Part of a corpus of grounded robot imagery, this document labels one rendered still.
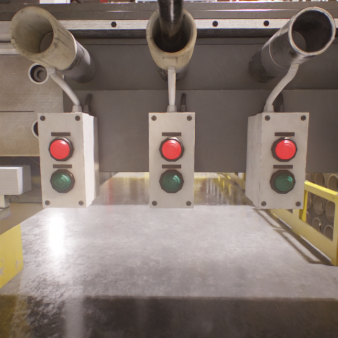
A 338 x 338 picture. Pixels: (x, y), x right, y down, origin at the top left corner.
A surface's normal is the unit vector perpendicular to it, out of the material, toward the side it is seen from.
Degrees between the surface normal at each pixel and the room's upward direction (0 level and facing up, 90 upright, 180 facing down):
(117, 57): 90
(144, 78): 90
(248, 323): 0
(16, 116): 90
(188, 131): 90
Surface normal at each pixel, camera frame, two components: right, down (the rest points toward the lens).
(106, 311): 0.00, -0.99
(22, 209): 1.00, 0.00
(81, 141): -0.02, 0.13
